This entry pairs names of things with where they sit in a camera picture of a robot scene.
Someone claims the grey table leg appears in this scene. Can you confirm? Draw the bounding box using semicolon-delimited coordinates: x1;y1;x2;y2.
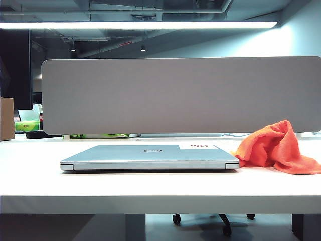
125;213;146;241

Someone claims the grey fabric desk divider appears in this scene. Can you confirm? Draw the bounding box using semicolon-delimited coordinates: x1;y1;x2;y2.
41;56;321;135

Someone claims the black flat round object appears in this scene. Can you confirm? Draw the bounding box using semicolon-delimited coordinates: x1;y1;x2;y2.
25;130;63;139

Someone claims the dark table leg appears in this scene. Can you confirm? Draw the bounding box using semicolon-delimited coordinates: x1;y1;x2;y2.
291;213;321;241

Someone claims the green tissue box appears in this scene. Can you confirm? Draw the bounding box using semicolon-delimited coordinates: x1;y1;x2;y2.
14;120;41;132

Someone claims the silver Dell laptop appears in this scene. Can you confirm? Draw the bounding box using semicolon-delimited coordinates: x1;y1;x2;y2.
60;144;240;172

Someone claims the white sticker with red print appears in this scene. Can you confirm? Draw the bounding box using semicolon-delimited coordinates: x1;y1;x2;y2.
179;144;219;150

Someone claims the white plastic bag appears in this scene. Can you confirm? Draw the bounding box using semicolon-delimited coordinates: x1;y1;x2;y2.
18;103;43;122

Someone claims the orange cloth rag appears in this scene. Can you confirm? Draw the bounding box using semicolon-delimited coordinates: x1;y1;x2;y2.
230;119;321;175

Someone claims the black office chair base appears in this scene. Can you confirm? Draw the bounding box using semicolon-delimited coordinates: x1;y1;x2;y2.
172;213;256;236

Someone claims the dark tall panel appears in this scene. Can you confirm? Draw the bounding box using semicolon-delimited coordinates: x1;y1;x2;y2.
0;28;33;110

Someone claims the green plastic packaging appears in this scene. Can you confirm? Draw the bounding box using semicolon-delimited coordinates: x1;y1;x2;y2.
69;133;131;139

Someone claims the long white ceiling light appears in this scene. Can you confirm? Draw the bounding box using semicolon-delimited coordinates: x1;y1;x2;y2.
0;21;278;30

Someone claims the brown cardboard box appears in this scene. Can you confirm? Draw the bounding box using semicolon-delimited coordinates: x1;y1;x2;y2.
0;97;15;141

